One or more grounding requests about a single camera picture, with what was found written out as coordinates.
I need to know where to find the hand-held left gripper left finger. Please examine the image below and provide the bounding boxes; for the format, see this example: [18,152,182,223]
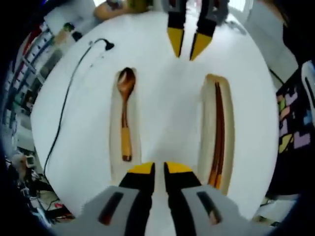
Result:
[73,161,156,236]

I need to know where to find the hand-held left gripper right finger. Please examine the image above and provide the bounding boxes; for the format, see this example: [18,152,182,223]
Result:
[164,161,247,236]

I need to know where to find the wooden chopstick utensil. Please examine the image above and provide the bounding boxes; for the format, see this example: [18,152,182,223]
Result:
[212,82,226,189]
[208,82,223,188]

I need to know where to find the beige cutlery case lid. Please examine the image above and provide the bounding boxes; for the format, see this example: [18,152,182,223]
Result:
[109,66,143,184]

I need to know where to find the beige cutlery case base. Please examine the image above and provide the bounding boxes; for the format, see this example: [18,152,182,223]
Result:
[198,73,235,197]

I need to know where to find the wooden spoon utensil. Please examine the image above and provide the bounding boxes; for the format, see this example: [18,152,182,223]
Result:
[117,67,136,162]

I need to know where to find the white worn device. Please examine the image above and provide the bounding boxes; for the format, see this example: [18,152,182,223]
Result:
[301,60,315,118]

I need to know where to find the shelving with white boxes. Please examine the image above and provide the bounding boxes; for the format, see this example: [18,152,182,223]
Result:
[4,22,62,128]

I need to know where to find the tangled cables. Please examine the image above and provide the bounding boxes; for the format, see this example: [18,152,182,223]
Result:
[22,186,76,222]

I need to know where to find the black cable with plug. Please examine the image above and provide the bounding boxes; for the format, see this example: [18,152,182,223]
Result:
[44,38,115,173]

